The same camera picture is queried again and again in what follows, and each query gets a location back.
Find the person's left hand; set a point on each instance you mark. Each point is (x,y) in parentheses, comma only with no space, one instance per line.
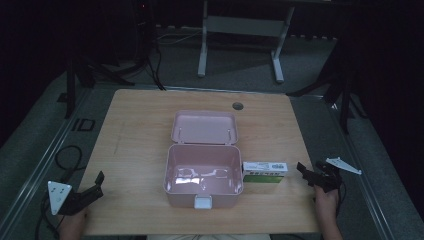
(74,224)

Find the white and green medicine box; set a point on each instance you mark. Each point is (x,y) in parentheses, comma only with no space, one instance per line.
(265,171)

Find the person's right hand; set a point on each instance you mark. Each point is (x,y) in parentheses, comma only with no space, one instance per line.
(326,205)

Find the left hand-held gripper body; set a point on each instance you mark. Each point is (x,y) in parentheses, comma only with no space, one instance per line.
(68,201)

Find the black tripod stand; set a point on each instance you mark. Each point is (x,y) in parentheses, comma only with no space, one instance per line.
(70,83)
(345,96)

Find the person's light clothing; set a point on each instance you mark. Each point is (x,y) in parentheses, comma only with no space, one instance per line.
(208,237)

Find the white metal desk frame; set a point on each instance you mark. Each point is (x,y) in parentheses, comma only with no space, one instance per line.
(245,26)

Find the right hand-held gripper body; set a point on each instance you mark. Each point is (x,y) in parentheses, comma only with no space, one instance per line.
(330,176)

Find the pink plastic storage box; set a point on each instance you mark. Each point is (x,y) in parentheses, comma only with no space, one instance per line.
(203,166)

